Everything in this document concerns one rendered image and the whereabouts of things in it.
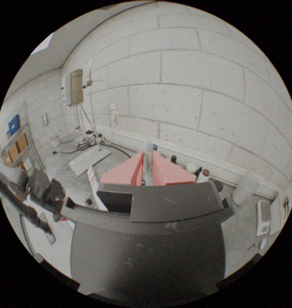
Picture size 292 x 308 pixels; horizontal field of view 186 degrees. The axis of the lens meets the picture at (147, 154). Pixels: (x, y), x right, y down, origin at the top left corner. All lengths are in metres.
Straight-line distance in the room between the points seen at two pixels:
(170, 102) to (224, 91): 0.30
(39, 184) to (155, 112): 0.61
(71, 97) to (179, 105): 0.58
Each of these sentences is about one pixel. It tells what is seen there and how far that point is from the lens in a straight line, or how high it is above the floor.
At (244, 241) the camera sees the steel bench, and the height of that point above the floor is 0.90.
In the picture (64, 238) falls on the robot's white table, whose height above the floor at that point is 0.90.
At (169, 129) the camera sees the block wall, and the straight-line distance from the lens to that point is 0.59.
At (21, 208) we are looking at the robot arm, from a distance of 0.54.
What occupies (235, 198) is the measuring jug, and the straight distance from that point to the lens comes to 0.60.
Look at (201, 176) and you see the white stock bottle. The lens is 0.50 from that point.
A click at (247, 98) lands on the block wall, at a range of 0.58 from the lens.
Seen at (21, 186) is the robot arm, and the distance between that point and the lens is 0.35.
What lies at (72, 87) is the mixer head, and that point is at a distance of 0.62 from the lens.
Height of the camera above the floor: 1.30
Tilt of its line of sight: 35 degrees down
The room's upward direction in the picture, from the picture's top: straight up
